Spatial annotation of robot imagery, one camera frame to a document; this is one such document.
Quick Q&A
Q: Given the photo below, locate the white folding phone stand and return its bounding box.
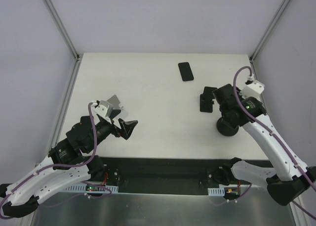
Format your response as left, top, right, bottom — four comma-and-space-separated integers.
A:
107, 95, 128, 119

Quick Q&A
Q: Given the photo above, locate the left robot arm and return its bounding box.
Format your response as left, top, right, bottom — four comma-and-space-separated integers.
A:
0, 116, 138, 220

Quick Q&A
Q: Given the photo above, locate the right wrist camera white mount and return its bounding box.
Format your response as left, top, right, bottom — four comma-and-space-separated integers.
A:
239, 75, 265, 100

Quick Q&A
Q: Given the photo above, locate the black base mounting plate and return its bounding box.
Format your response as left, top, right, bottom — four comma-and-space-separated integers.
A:
83, 154, 252, 200

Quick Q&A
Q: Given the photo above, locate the white cable duct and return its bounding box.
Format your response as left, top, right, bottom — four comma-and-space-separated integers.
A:
207, 187, 225, 197
61, 183, 119, 194

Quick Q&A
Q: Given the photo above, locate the aluminium frame post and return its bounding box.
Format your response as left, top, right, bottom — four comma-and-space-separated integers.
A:
249, 0, 293, 64
42, 0, 81, 61

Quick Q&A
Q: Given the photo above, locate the left white cable duct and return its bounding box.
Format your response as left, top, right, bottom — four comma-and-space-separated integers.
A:
61, 183, 119, 194

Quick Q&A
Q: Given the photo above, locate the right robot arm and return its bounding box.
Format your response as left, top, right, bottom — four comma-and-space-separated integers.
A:
213, 81, 316, 206

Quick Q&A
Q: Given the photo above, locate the right aluminium frame post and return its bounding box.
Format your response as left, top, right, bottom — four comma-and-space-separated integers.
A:
249, 0, 293, 64

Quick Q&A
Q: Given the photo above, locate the black smartphone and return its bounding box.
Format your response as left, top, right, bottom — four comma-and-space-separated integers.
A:
178, 62, 194, 82

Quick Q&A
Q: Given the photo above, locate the left aluminium frame post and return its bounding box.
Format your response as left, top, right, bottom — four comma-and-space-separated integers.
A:
42, 0, 81, 61

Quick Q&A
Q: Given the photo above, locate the right white cable duct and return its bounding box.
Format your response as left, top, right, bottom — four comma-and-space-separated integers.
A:
207, 187, 225, 197

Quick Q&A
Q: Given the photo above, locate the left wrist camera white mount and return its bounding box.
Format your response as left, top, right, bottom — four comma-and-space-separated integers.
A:
91, 100, 114, 121

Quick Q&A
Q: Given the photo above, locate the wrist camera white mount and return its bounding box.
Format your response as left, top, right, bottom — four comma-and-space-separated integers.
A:
91, 100, 114, 121
239, 75, 265, 100

